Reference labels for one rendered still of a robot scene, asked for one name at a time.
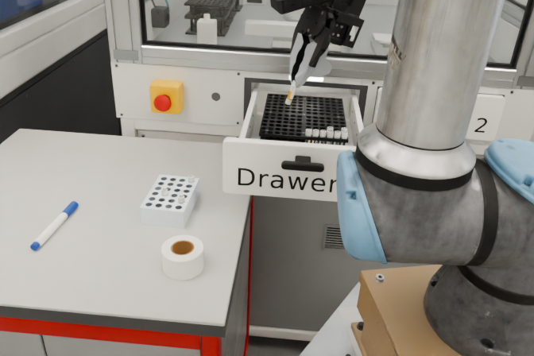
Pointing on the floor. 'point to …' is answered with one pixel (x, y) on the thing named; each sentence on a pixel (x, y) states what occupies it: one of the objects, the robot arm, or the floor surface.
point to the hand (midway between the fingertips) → (294, 78)
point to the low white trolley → (117, 250)
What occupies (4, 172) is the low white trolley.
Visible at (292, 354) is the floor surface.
